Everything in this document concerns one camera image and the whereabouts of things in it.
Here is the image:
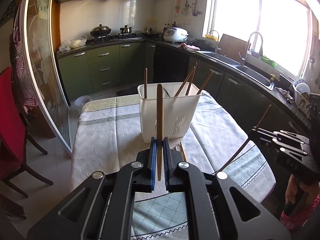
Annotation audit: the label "pink sleeve right forearm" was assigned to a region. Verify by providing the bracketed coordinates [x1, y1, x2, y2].
[280, 195, 319, 231]

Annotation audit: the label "chrome kitchen faucet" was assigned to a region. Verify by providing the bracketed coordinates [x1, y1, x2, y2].
[238, 31, 263, 66]

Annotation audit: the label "red checkered kitchen cloth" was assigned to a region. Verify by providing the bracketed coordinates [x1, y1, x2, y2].
[178, 43, 201, 51]

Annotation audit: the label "person's right hand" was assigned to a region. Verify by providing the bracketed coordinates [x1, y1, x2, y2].
[285, 174, 320, 210]

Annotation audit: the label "patterned grey tablecloth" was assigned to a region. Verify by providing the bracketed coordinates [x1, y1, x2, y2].
[69, 89, 277, 240]

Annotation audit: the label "white plastic utensil holder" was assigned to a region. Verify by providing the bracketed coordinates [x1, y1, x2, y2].
[137, 82, 200, 143]

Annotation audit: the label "stainless steel sink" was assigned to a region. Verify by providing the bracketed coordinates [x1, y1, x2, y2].
[196, 51, 274, 91]

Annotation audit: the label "wooden cutting board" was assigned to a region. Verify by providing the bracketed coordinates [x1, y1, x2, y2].
[218, 34, 247, 63]

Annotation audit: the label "small chrome faucet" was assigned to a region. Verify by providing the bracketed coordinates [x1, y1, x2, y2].
[209, 30, 220, 54]

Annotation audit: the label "green lower cabinets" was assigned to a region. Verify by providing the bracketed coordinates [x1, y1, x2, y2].
[58, 41, 156, 102]

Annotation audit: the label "dark pan with lid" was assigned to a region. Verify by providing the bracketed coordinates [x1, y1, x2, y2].
[142, 28, 161, 39]

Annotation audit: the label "white rice cooker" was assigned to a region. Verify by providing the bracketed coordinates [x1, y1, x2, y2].
[163, 27, 188, 43]

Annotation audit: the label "small black pot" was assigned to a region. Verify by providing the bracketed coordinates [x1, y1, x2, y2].
[120, 25, 132, 35]

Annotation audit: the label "black wok with lid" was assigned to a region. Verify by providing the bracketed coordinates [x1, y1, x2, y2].
[90, 24, 112, 38]

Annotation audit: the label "white plastic bags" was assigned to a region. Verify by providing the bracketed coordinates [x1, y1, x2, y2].
[59, 35, 87, 53]

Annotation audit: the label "hanging checkered apron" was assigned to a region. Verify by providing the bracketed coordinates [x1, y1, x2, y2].
[9, 1, 38, 114]

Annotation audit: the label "red upholstered chair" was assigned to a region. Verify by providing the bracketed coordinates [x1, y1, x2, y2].
[0, 67, 54, 198]

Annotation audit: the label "floral glass sliding door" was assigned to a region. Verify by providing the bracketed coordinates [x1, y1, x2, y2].
[20, 0, 72, 153]

